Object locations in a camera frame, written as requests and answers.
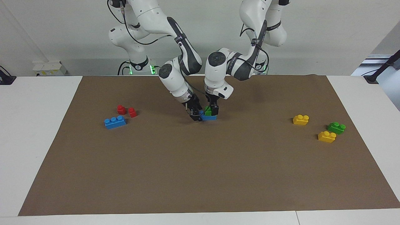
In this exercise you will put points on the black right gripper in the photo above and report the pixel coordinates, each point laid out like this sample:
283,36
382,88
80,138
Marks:
193,104

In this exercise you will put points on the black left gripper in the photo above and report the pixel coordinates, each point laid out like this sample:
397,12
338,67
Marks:
212,100

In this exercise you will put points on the green two-stud block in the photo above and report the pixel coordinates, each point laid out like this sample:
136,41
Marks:
208,111
336,128

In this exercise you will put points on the blue three-stud block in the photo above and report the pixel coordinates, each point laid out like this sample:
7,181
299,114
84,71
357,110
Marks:
115,122
209,117

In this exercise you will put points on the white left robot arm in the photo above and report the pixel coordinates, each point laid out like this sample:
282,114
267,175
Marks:
215,72

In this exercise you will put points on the red one-stud block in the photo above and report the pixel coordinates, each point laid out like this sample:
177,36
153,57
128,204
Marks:
121,109
132,112

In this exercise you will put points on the yellow two-stud block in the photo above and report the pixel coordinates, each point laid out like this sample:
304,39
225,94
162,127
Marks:
301,120
327,137

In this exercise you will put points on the brown table mat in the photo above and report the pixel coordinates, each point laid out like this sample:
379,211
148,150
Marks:
200,165

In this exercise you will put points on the white power strip box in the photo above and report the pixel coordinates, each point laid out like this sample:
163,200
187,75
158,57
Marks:
47,68

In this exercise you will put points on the black pole stand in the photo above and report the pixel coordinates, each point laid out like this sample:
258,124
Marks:
379,69

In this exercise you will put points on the black clamp mount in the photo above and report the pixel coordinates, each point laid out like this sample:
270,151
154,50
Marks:
7,78

